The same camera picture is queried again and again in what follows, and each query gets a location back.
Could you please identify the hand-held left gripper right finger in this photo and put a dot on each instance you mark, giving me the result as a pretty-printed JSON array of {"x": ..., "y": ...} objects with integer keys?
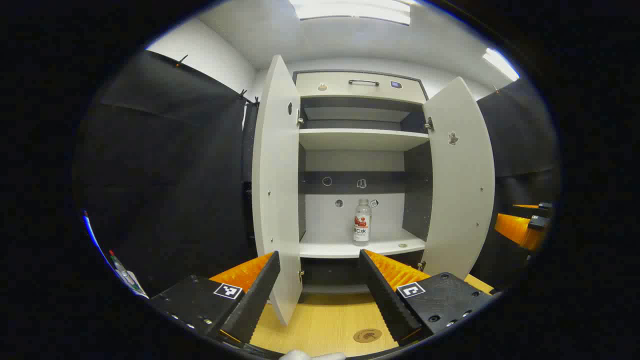
[{"x": 385, "y": 300}]

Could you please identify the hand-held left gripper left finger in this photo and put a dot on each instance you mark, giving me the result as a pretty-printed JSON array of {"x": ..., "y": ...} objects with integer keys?
[{"x": 257, "y": 295}]

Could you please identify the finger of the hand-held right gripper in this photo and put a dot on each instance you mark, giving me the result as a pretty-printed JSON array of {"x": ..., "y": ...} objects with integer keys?
[
  {"x": 545, "y": 206},
  {"x": 520, "y": 230}
]

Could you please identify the round brown coaster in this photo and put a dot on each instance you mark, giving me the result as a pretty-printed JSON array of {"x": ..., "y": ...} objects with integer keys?
[{"x": 367, "y": 335}]

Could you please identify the light grey cabinet door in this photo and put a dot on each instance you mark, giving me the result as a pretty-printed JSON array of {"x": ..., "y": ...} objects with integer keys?
[
  {"x": 460, "y": 190},
  {"x": 275, "y": 175}
]

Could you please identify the clear bottle with red label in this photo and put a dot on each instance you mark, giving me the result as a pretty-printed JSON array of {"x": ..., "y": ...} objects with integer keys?
[{"x": 362, "y": 225}]

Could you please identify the small bottle with red cap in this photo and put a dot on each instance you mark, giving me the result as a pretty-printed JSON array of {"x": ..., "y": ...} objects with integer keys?
[{"x": 120, "y": 265}]

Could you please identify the white paper sheets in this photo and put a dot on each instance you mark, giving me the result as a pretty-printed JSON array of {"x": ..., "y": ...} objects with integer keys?
[{"x": 137, "y": 287}]

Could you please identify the small ceiling light panel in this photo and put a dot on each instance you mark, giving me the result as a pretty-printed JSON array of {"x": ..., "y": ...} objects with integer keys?
[{"x": 500, "y": 63}]

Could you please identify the black backdrop cloth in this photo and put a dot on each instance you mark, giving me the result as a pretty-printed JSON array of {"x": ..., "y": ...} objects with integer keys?
[{"x": 165, "y": 175}]

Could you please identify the long ceiling light panel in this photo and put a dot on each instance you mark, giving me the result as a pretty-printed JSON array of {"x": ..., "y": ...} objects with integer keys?
[{"x": 350, "y": 10}]

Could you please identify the grey cabinet with dark frame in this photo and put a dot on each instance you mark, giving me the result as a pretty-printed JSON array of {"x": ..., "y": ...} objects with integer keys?
[{"x": 350, "y": 160}]

